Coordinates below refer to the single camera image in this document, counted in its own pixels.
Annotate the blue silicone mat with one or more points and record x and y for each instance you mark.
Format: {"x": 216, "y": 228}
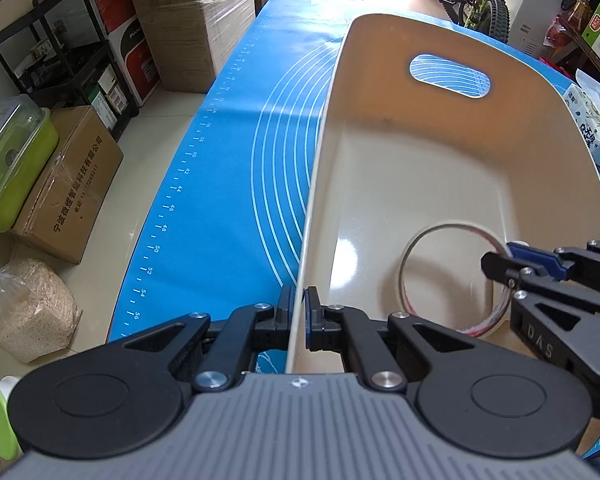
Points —
{"x": 240, "y": 160}

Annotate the black shelf rack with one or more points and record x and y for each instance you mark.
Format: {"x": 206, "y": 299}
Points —
{"x": 43, "y": 15}

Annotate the red and white appliance box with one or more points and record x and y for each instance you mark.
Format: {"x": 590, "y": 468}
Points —
{"x": 130, "y": 50}

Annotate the green container with clear lid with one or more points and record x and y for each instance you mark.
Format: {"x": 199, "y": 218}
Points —
{"x": 10, "y": 160}

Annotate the white chest freezer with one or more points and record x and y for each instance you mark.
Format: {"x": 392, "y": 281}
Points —
{"x": 540, "y": 5}

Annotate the tissue pack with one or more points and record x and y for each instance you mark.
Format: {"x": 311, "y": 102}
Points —
{"x": 592, "y": 125}

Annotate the green bicycle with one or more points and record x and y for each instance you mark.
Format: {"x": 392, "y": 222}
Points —
{"x": 497, "y": 17}

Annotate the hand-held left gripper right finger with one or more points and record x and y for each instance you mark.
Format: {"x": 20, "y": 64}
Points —
{"x": 310, "y": 320}

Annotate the plastic-wrapped cardboard box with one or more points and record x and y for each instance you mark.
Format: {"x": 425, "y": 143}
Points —
{"x": 195, "y": 45}

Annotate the oil bottle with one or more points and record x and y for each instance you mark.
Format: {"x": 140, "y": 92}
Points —
{"x": 579, "y": 12}

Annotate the printed brown cardboard box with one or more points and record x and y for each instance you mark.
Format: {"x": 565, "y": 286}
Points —
{"x": 70, "y": 185}

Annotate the beige plastic bin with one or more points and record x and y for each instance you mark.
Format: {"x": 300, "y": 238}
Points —
{"x": 430, "y": 160}

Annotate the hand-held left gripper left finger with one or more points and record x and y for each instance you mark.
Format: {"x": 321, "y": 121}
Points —
{"x": 267, "y": 327}

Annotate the dark wooden shelf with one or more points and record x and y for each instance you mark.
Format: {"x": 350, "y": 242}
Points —
{"x": 580, "y": 52}

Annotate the white tape roll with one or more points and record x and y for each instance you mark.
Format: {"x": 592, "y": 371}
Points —
{"x": 495, "y": 312}

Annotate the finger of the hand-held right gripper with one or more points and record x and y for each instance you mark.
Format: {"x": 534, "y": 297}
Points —
{"x": 500, "y": 267}
{"x": 535, "y": 259}

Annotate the green white small box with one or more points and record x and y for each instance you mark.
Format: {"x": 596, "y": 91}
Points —
{"x": 105, "y": 100}

